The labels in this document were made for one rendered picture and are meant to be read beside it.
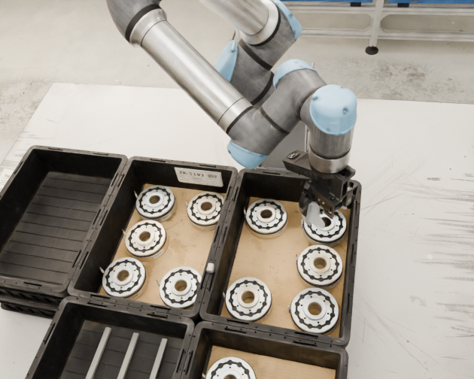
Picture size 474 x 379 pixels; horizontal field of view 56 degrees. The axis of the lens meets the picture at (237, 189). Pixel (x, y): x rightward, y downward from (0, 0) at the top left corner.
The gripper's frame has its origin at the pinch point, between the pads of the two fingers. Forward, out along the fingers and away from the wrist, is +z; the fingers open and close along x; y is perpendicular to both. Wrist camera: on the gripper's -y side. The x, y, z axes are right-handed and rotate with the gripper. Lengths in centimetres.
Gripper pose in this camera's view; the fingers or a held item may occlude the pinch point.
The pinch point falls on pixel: (316, 212)
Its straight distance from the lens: 103.6
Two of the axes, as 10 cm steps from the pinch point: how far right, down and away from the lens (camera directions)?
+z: 1.0, 6.0, 7.9
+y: 6.4, 5.7, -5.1
